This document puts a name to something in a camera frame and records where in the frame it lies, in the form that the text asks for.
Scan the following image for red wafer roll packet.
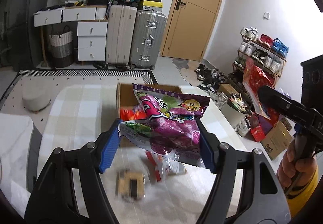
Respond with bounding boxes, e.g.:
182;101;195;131
242;58;281;124

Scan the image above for white red noodle packet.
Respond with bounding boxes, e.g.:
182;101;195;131
145;151;187;182

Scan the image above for SF cardboard box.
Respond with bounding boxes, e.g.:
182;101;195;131
115;82;185;148

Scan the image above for person's right hand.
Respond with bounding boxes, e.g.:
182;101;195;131
277;140;318;189

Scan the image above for white trash bin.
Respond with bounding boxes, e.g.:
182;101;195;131
221;99;247;128

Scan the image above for wooden shoe rack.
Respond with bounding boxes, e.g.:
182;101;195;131
232;34;287;85

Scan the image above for small brown cardboard box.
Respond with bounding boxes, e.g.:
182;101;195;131
217;84;239;97

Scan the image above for beige cracker packet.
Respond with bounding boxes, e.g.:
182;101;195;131
116;170;145;201

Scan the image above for patterned floor rug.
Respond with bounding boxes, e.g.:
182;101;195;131
1;69;157;112

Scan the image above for white round floor cushion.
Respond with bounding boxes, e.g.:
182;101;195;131
22;85;50;112

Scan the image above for wooden door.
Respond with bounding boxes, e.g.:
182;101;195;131
161;0;223;61

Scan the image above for silver aluminium suitcase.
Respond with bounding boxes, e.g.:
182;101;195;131
130;10;166;70

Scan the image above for woven laundry basket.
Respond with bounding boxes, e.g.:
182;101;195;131
49;25;73;68

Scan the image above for beige suitcase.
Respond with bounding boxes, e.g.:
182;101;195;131
106;5;137;66

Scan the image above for white drawer desk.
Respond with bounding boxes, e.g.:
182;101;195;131
34;5;108;62

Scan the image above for dark grey refrigerator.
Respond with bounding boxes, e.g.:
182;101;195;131
4;0;48;71

